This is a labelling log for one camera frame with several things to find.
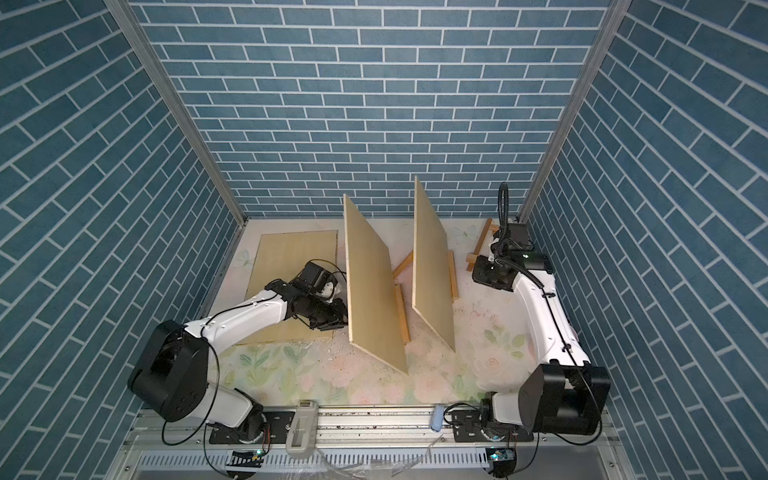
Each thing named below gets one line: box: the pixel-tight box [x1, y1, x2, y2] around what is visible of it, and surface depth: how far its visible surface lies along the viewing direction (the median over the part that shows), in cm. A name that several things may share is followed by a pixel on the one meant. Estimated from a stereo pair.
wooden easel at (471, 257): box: [466, 218, 499, 272], surface depth 114 cm
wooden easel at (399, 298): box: [393, 250, 414, 345], surface depth 93 cm
